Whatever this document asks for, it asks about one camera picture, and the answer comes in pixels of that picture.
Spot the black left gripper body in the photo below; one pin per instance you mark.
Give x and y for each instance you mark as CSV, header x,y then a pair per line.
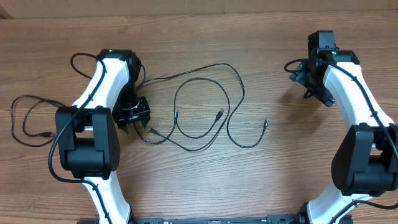
x,y
131,107

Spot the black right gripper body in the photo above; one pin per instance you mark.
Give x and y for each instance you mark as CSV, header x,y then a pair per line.
x,y
310,80

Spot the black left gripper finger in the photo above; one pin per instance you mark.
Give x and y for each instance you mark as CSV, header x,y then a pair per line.
x,y
144,122
123,127

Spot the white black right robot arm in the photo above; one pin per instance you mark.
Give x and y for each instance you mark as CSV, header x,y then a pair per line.
x,y
365,164

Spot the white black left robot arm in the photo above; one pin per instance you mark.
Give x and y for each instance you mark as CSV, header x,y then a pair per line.
x,y
87,137

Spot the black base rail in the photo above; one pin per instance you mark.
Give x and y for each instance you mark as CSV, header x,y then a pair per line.
x,y
270,219

